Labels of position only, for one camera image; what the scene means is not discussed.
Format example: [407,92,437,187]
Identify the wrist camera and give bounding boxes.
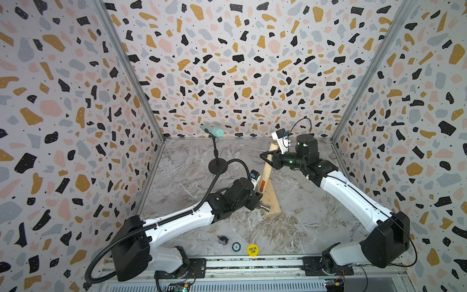
[249,170,261,190]
[271,128,291,154]

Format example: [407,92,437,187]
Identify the yellow round sticker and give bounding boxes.
[247,244,259,257]

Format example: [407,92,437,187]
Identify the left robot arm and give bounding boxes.
[111,178,263,282]

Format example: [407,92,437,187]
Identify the black microphone stand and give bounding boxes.
[208,134,226,175]

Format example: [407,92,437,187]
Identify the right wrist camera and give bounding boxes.
[271,128,291,154]

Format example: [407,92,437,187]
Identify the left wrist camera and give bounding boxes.
[249,170,261,190]

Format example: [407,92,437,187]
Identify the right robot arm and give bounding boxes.
[260,129,412,274]

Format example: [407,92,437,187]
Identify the small dark clip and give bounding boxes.
[218,236,229,246]

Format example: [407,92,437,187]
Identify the wooden handle claw hammer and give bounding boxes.
[256,163,272,213]

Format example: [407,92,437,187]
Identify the wooden block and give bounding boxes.
[261,179,282,218]

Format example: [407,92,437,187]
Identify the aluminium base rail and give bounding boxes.
[98,255,415,292]

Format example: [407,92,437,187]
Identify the green ring sticker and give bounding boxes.
[232,242,242,253]

